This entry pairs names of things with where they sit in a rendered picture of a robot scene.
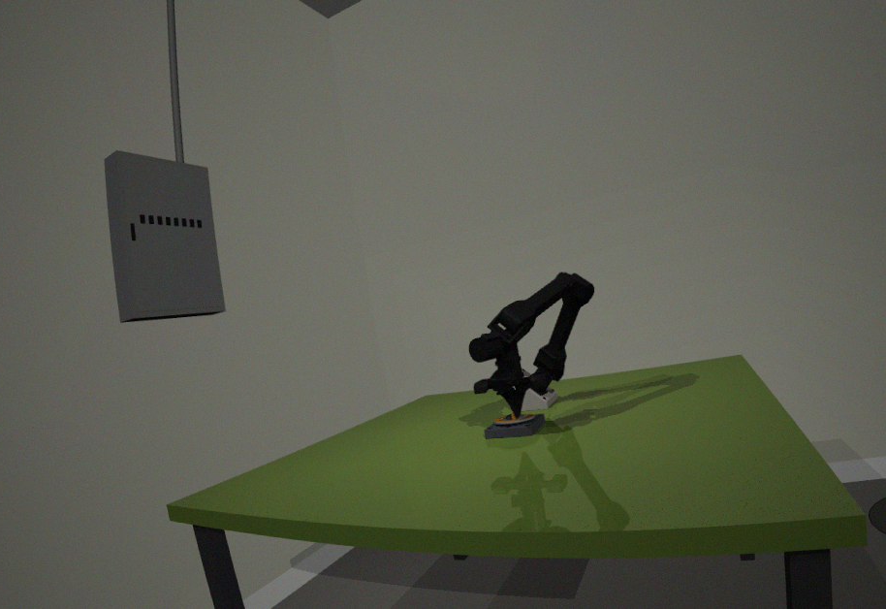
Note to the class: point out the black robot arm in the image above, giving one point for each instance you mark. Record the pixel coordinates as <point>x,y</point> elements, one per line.
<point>519,317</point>

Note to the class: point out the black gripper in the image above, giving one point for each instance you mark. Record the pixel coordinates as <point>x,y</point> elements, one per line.
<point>515,397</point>

